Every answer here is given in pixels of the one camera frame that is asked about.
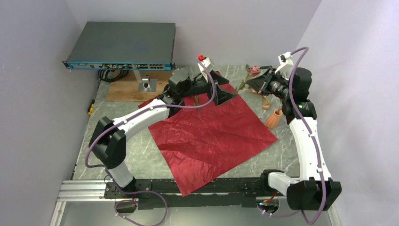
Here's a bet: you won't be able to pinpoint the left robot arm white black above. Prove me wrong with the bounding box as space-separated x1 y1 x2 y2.
89 68 236 198

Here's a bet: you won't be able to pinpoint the orange ribbed ceramic vase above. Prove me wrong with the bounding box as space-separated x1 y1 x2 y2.
265 109 282 129

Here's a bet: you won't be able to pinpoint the black coiled cables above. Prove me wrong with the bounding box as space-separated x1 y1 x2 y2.
98 69 130 83

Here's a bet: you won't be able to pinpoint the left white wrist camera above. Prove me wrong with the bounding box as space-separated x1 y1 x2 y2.
197 55 215 81

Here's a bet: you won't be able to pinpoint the aluminium rail frame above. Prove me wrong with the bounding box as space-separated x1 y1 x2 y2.
49 65 339 226

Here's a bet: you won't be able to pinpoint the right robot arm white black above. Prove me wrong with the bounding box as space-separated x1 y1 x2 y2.
246 67 342 211

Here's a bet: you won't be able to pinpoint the tan satin ribbon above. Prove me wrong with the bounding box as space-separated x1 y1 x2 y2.
248 87 271 110

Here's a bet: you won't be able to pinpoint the metal stand bracket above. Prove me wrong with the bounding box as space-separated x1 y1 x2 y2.
133 70 158 92

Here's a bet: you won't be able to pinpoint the grey blue network switch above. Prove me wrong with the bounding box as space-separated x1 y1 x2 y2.
63 22 176 71

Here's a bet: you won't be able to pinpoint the purple cable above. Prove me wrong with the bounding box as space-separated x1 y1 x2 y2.
85 71 218 226
256 47 327 225

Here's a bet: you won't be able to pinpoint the maroon paper bouquet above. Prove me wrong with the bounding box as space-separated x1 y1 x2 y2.
149 94 277 196

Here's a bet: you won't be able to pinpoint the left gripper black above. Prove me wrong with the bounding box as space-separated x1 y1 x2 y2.
180 70 236 105

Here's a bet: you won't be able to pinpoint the hammer with black handle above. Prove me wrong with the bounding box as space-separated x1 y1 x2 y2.
245 65 271 71

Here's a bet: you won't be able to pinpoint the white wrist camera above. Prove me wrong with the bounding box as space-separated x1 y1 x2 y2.
197 55 215 81
276 52 294 74

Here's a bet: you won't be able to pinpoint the wooden board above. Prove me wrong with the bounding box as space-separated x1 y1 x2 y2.
106 71 173 102

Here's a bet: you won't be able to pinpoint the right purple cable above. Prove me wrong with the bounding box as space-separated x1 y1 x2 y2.
256 47 327 225

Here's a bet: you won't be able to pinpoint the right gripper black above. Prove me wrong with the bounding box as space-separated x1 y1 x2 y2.
247 67 293 100

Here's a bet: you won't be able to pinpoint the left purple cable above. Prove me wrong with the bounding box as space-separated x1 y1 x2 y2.
85 71 218 226

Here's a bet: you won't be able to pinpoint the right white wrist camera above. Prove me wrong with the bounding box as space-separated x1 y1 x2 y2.
276 52 294 74

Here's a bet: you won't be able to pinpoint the yellow black tool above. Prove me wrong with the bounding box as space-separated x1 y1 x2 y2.
88 99 95 115

